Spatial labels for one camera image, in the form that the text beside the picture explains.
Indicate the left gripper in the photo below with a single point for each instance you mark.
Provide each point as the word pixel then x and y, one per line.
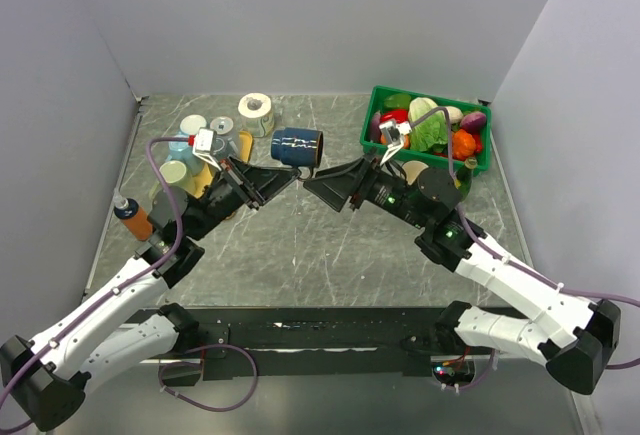
pixel 260 184

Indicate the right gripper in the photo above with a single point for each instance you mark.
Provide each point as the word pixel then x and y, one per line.
pixel 355 179

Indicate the dark blue mug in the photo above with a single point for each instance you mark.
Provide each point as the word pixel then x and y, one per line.
pixel 298 147

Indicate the grey mug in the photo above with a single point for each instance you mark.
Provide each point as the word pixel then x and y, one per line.
pixel 227 140

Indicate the cream beige mug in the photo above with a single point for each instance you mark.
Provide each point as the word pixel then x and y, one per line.
pixel 413 169

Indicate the light green mug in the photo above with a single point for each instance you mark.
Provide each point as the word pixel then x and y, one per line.
pixel 176 174

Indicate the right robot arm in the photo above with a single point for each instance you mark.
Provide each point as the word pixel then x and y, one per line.
pixel 571 336

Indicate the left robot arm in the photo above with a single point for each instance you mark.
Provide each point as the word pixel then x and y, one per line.
pixel 50 374

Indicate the light blue faceted mug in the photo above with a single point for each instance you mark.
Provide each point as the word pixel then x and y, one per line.
pixel 180 150

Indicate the white blue mug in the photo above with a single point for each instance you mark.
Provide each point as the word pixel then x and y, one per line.
pixel 191 124

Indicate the yellow tray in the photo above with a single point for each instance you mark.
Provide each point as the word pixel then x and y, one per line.
pixel 229 188

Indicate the purple eggplant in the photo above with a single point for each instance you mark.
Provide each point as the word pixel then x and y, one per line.
pixel 374 130

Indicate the orange tomato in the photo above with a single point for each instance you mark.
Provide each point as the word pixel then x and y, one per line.
pixel 406 144

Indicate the toilet paper roll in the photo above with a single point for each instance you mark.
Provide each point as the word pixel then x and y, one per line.
pixel 256 113

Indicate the red bell pepper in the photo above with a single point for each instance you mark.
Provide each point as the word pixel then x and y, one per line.
pixel 398 115

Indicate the green bell pepper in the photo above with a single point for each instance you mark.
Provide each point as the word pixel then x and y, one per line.
pixel 396 101

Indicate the cabbage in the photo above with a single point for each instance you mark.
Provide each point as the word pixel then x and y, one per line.
pixel 431 134

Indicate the green glass bottle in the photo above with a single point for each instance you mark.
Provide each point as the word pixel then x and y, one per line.
pixel 464 175

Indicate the orange bottle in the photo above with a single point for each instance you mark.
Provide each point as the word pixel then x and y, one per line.
pixel 132 216

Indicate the orange pumpkin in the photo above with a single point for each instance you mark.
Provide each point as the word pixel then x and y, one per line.
pixel 463 145

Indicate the white garlic bulb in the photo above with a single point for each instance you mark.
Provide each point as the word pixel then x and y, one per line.
pixel 453 114

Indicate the green plastic crate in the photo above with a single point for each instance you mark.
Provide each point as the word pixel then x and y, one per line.
pixel 436 158

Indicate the purple onion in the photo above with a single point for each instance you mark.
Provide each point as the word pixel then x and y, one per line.
pixel 473 122

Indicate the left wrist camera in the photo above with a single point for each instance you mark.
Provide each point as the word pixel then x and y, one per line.
pixel 202 145

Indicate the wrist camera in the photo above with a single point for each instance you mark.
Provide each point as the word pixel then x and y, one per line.
pixel 202 145
pixel 395 135

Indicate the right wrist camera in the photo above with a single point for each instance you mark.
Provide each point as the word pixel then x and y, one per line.
pixel 395 135

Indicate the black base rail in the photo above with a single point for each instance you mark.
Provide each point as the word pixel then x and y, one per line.
pixel 279 341

